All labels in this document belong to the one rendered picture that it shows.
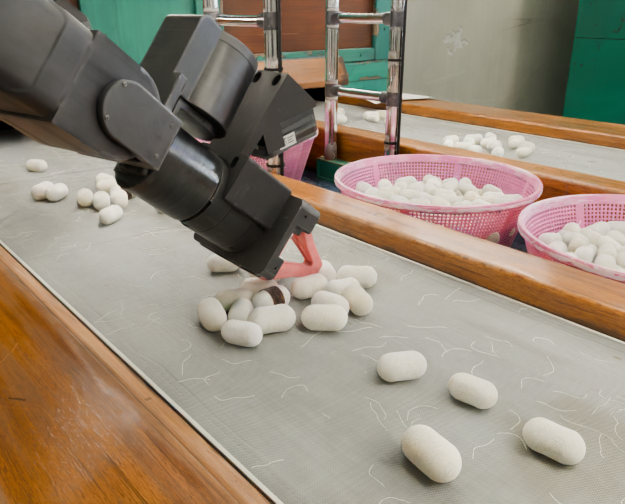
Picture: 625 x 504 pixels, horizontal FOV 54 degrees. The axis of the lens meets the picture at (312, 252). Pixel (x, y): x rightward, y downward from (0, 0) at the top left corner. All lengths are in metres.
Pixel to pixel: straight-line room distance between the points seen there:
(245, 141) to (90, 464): 0.24
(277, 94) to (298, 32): 1.15
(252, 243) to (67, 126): 0.18
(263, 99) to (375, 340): 0.20
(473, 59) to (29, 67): 3.06
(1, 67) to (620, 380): 0.42
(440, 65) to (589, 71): 0.73
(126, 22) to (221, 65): 0.93
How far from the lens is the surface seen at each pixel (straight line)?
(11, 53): 0.35
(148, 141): 0.38
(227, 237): 0.46
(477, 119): 1.39
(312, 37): 1.64
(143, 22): 1.39
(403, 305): 0.53
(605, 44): 3.36
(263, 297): 0.50
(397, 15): 1.01
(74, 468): 0.34
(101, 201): 0.80
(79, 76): 0.36
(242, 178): 0.44
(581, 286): 0.55
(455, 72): 3.23
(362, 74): 1.75
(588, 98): 3.40
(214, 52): 0.45
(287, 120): 0.48
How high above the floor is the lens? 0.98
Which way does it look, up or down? 22 degrees down
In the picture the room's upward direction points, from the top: straight up
